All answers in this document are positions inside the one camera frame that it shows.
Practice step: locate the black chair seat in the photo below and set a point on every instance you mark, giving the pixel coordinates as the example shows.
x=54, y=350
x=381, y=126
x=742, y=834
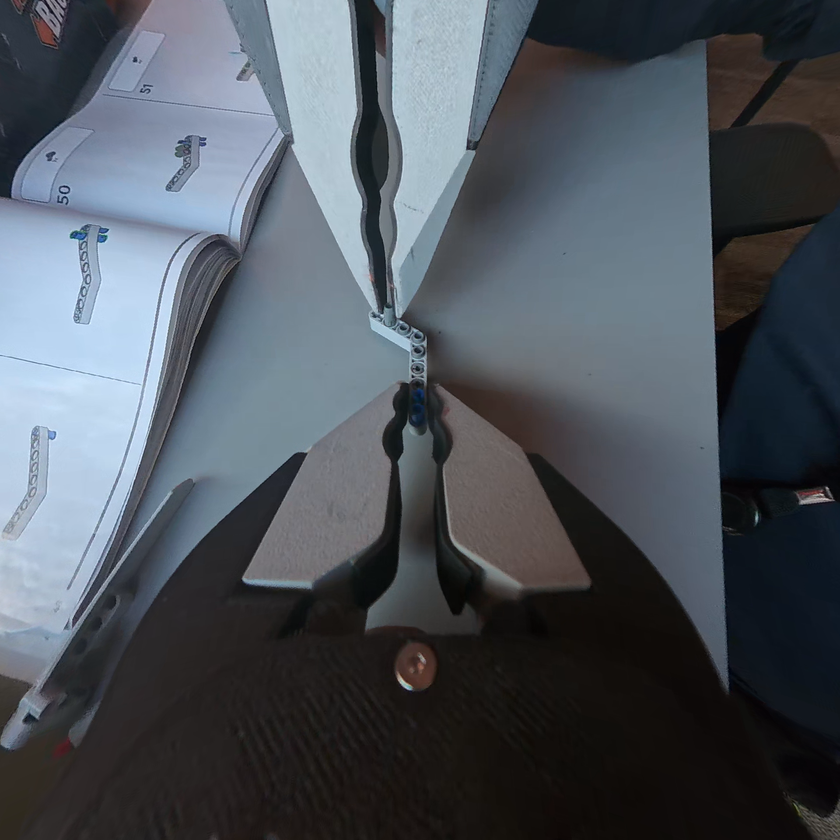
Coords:
x=768, y=177

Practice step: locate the grey lego model assembly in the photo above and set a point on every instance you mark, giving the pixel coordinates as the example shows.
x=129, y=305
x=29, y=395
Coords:
x=98, y=617

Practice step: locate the person's right forearm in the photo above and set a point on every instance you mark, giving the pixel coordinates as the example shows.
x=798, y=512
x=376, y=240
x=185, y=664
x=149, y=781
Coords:
x=656, y=26

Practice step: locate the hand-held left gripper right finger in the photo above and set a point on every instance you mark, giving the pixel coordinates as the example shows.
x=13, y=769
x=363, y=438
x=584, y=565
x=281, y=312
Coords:
x=505, y=505

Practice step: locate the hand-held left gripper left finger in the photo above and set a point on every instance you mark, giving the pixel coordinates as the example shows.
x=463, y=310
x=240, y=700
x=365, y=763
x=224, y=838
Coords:
x=328, y=505

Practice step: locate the person's leg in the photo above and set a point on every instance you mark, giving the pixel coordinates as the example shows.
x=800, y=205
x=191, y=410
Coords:
x=787, y=394

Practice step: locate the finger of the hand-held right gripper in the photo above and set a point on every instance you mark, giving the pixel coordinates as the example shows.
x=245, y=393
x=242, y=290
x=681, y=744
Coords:
x=446, y=98
x=315, y=98

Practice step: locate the black lego set box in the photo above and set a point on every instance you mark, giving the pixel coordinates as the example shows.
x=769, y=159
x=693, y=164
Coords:
x=39, y=79

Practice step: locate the light grey bent lego beam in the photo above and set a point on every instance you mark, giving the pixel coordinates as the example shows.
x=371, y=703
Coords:
x=418, y=354

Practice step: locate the lego instruction booklet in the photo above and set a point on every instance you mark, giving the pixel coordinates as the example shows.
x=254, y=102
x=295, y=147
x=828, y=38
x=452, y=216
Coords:
x=98, y=328

